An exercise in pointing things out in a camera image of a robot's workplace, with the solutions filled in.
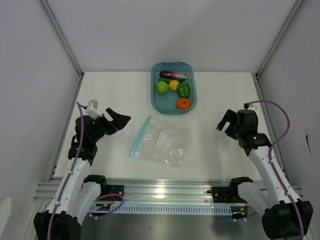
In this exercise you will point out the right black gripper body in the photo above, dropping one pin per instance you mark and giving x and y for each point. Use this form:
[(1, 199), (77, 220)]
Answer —
[(238, 132)]

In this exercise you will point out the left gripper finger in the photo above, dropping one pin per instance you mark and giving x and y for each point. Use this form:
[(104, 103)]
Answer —
[(111, 113), (119, 121)]

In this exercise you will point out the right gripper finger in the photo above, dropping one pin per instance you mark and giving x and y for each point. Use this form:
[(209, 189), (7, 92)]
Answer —
[(230, 117), (221, 124)]

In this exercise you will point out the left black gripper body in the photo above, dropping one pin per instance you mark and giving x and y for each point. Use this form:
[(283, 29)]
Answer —
[(102, 126)]

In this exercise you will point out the orange toy pumpkin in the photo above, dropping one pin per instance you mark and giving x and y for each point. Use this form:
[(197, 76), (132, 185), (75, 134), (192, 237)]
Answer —
[(183, 103)]

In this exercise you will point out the clear zip top bag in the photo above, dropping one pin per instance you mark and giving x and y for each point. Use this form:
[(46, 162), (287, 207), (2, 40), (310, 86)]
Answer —
[(163, 142)]

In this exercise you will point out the green toy bell pepper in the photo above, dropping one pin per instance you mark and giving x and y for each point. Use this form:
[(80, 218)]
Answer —
[(183, 90)]

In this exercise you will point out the yellow toy lemon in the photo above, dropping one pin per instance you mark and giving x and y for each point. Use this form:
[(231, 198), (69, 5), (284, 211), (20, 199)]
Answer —
[(173, 85)]

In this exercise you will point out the purple toy eggplant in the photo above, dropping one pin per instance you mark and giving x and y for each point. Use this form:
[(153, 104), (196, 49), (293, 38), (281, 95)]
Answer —
[(172, 75)]

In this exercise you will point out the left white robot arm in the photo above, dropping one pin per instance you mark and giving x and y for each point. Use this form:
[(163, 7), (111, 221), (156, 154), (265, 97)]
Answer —
[(79, 189)]

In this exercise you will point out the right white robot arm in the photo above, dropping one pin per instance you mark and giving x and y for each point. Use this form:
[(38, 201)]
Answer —
[(283, 213)]

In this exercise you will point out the teal plastic tray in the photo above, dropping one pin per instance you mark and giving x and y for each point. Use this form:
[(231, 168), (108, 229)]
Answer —
[(166, 103)]

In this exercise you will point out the light green toy cabbage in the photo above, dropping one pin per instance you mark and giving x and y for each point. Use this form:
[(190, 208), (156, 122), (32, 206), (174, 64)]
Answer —
[(162, 87)]

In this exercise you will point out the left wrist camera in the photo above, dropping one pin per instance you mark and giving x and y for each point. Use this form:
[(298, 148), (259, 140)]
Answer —
[(92, 109)]

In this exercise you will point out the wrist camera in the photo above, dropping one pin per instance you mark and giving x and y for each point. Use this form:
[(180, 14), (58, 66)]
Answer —
[(250, 106), (92, 109)]

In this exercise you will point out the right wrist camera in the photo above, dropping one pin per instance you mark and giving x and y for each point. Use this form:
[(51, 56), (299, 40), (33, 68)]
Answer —
[(250, 106)]

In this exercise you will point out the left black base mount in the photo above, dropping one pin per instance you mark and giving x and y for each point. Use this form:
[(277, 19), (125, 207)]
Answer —
[(115, 189)]

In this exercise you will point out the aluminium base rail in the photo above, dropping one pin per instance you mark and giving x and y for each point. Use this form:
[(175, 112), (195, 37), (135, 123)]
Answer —
[(148, 191)]

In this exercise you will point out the white slotted cable duct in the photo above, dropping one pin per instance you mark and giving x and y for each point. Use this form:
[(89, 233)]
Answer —
[(167, 209)]

